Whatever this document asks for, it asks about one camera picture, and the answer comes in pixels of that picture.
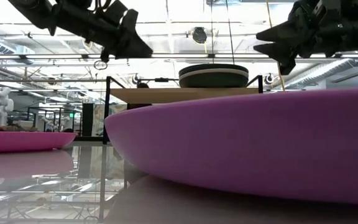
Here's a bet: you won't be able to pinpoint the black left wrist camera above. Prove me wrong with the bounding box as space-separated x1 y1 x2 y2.
103 0 129 24

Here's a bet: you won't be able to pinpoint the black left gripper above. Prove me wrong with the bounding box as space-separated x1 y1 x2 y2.
84 9 154 63

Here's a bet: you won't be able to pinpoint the black ceiling cable reel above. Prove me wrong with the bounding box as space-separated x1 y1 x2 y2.
192 27 208 45

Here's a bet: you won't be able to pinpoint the black hanging cable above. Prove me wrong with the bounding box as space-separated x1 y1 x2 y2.
224 0 236 65

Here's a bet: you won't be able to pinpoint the magenta plate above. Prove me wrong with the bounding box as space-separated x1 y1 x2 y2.
0 131 78 154

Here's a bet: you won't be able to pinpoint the beige plate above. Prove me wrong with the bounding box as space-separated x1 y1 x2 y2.
178 68 249 80

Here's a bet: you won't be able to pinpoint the black metal rig frame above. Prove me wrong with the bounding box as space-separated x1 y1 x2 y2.
73 136 105 142

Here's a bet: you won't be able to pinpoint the silver ceiling duct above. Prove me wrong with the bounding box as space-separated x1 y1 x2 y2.
286 58 354 91

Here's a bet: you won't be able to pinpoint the purple plate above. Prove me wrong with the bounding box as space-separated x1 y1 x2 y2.
104 86 358 206

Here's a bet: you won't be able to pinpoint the dark teal plate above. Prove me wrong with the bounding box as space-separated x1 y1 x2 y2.
178 63 249 75

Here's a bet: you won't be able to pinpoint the tall black cabinet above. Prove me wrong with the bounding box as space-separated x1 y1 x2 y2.
81 103 95 137

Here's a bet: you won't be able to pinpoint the yellow hanging cable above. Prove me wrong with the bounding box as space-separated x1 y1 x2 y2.
265 0 286 91

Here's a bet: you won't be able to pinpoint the wooden shelf black metal legs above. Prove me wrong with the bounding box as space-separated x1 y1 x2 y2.
103 75 264 146

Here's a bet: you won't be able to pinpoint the black bowl with white stripe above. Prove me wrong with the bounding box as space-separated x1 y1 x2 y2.
178 72 249 89

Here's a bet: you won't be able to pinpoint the hanging black ring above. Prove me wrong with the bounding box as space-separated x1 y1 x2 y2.
93 60 109 71

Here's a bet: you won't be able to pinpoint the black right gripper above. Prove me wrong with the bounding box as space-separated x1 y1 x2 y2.
253 0 344 75

